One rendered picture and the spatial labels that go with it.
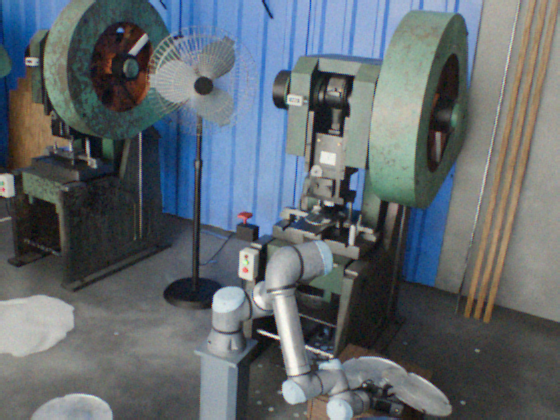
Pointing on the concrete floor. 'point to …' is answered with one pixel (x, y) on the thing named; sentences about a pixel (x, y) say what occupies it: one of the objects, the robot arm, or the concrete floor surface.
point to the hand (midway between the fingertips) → (395, 392)
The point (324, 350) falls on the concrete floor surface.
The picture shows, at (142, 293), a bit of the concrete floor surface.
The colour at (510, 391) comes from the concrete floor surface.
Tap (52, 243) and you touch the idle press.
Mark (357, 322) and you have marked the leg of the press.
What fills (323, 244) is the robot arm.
